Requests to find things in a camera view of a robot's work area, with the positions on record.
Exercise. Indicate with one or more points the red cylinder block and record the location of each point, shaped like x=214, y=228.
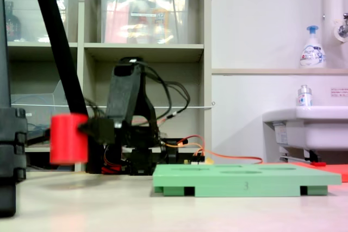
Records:
x=68, y=139

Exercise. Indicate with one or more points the green shape-hole board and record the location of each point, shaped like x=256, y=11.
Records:
x=244, y=177

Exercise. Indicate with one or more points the black notched tripod leg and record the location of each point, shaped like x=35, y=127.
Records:
x=12, y=145

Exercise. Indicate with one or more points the beige shelf unit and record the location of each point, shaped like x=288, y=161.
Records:
x=144, y=50

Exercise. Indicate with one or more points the small circuit board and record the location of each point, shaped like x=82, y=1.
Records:
x=195, y=162

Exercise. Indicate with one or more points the large clear plastic bin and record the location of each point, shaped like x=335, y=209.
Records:
x=130, y=25

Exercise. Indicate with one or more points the dark glass bottle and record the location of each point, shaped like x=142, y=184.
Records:
x=12, y=25

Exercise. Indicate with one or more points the orange bottle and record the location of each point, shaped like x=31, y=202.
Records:
x=161, y=20

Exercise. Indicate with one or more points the small clear bottle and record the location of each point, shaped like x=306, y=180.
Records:
x=304, y=97

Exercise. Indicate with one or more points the white sink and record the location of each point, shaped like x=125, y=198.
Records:
x=320, y=128

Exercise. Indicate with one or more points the white foam soap bottle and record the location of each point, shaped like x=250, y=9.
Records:
x=312, y=52

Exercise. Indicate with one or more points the metal faucet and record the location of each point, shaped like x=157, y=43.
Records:
x=343, y=29

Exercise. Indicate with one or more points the small wall sign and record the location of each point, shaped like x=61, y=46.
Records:
x=340, y=92

